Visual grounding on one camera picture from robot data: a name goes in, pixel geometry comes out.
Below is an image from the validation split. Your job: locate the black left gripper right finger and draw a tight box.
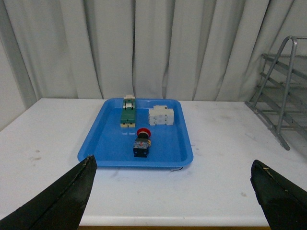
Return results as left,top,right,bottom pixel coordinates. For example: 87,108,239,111
250,160,307,230

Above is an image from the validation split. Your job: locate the silver mesh rack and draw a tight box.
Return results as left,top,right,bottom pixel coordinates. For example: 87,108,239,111
245,35,307,150

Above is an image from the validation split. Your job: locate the white curtain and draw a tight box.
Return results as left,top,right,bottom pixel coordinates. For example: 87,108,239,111
0,0,307,128

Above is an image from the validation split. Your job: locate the red emergency stop button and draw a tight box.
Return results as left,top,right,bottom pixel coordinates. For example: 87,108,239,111
133,127,151,158

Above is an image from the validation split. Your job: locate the green knife switch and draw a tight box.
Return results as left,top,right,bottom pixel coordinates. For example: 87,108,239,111
120,95,136,127

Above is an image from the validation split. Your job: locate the white circuit breaker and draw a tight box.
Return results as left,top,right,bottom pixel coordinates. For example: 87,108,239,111
148,105,174,126

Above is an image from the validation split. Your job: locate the blue plastic tray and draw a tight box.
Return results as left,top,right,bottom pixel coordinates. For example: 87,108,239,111
78,98,193,169

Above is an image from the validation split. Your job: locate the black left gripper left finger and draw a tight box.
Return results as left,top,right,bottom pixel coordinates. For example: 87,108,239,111
0,156,97,230

